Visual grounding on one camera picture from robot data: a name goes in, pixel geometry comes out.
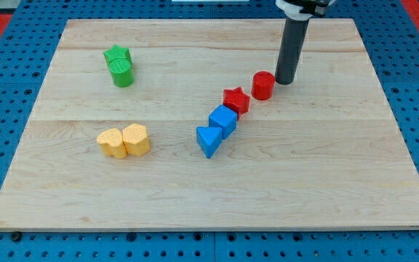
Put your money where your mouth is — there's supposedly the red cylinder block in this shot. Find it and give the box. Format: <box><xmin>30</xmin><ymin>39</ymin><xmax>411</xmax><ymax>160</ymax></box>
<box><xmin>251</xmin><ymin>71</ymin><xmax>275</xmax><ymax>100</ymax></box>

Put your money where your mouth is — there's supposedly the light wooden board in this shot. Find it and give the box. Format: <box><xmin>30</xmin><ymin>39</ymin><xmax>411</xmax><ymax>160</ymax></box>
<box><xmin>0</xmin><ymin>18</ymin><xmax>419</xmax><ymax>232</ymax></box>

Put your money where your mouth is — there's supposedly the green cylinder block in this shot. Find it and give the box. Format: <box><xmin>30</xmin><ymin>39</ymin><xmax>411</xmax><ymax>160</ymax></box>
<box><xmin>108</xmin><ymin>58</ymin><xmax>134</xmax><ymax>87</ymax></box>

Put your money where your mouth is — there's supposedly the red star block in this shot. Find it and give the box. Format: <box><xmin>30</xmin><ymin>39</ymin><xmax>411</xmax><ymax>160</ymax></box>
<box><xmin>223</xmin><ymin>87</ymin><xmax>250</xmax><ymax>120</ymax></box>

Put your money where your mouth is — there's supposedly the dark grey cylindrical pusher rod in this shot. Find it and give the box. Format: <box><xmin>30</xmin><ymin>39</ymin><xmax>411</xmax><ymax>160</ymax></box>
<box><xmin>275</xmin><ymin>18</ymin><xmax>309</xmax><ymax>85</ymax></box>

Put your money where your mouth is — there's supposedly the yellow pentagon block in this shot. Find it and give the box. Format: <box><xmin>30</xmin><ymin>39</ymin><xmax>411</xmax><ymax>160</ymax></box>
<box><xmin>122</xmin><ymin>124</ymin><xmax>151</xmax><ymax>156</ymax></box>

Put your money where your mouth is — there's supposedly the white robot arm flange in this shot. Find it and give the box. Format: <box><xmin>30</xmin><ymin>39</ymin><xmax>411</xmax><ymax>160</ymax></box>
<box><xmin>275</xmin><ymin>0</ymin><xmax>337</xmax><ymax>21</ymax></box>

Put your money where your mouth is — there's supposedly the blue triangle block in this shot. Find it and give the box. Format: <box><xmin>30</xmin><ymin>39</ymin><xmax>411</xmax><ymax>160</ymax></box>
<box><xmin>196</xmin><ymin>127</ymin><xmax>223</xmax><ymax>159</ymax></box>

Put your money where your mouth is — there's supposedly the yellow heart block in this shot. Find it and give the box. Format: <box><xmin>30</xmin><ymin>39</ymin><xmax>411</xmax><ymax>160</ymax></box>
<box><xmin>96</xmin><ymin>128</ymin><xmax>127</xmax><ymax>159</ymax></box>

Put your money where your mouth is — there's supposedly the blue cube block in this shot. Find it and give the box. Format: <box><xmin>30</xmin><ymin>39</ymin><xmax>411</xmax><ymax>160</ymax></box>
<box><xmin>209</xmin><ymin>105</ymin><xmax>237</xmax><ymax>140</ymax></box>

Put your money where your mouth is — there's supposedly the green star block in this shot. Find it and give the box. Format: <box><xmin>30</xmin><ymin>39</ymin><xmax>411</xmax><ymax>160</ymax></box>
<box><xmin>103</xmin><ymin>44</ymin><xmax>132</xmax><ymax>66</ymax></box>

